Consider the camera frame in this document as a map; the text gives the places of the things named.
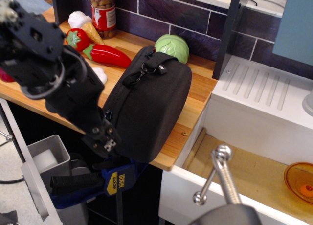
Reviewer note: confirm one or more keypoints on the red toy chili pepper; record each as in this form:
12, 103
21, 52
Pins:
108, 55

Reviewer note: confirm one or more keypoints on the dark red toy dome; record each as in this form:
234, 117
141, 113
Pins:
5, 77

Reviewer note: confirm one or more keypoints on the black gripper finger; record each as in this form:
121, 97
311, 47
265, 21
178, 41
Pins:
97, 145
110, 138

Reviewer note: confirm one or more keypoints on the blue yellow Irwin clamp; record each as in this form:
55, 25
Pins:
114, 175

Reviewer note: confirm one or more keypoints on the peanut jar red label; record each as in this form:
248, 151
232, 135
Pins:
104, 17

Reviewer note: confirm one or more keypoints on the grey plastic bin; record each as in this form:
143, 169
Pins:
47, 158

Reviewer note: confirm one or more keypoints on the grey round object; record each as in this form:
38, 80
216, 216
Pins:
307, 103

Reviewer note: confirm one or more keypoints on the black zipper case bag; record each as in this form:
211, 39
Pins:
146, 103

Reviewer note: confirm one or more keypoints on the dark grey shelf post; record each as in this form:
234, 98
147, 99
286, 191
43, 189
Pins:
229, 36

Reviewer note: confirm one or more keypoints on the light blue cabinet panel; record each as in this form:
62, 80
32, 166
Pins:
294, 39

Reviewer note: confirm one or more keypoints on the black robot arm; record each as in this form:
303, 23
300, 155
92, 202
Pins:
33, 53

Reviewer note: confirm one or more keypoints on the green toy cabbage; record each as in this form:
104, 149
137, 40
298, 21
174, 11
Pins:
173, 45

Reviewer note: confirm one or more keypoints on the orange transparent bowl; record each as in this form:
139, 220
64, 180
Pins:
298, 178

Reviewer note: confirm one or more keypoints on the white toy sink unit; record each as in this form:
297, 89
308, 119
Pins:
257, 111

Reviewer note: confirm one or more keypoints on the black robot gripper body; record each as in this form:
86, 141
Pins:
76, 98

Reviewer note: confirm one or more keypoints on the chrome toy faucet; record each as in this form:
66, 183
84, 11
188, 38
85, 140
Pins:
234, 213

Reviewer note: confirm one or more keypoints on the red toy strawberry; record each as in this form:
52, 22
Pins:
77, 38

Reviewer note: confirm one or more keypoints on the toy fried egg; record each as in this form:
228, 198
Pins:
101, 74

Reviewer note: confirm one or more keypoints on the toy ice cream cone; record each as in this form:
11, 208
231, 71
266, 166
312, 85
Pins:
78, 19

